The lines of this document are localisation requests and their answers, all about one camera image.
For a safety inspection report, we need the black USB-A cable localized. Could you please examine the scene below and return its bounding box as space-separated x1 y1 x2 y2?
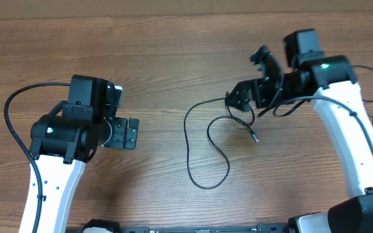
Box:
183 96 260 190

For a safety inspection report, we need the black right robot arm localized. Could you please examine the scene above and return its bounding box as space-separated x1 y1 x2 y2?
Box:
225 28 373 232

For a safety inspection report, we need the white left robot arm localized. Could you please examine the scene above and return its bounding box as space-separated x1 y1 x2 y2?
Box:
19 74 139 232

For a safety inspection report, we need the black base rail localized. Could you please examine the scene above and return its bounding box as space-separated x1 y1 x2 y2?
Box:
65 219 297 233

